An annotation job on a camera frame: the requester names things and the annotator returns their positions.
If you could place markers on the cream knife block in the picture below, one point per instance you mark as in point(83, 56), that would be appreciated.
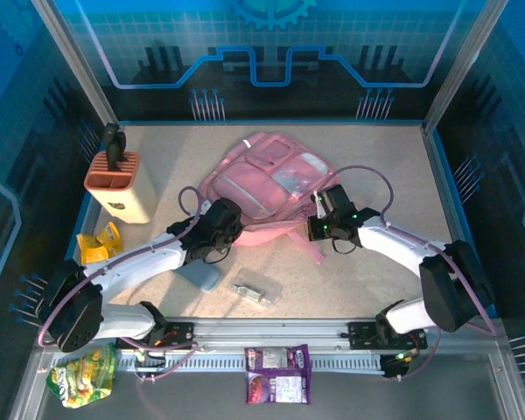
point(122, 192)

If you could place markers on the black controller box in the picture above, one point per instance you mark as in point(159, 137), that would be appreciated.
point(394, 365)

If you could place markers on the aluminium frame post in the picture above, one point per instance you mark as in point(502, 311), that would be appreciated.
point(70, 57)
point(459, 61)

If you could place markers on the yellow snack bag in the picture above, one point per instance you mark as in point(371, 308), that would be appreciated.
point(96, 249)

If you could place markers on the purple snack bag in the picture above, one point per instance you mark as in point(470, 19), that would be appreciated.
point(277, 376)

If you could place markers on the aluminium frame rail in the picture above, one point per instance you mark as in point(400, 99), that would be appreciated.
point(267, 326)

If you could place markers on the grey-blue pencil case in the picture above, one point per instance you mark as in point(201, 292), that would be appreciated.
point(203, 277)

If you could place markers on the pink school backpack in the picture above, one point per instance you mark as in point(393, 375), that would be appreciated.
point(245, 188)

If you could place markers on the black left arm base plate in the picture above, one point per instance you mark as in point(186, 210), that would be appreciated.
point(184, 332)

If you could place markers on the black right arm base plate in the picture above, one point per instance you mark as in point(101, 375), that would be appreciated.
point(361, 334)

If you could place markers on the green chips bag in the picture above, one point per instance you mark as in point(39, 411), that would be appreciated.
point(81, 378)

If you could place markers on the clear plastic supplies bag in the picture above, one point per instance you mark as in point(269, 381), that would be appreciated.
point(258, 289)

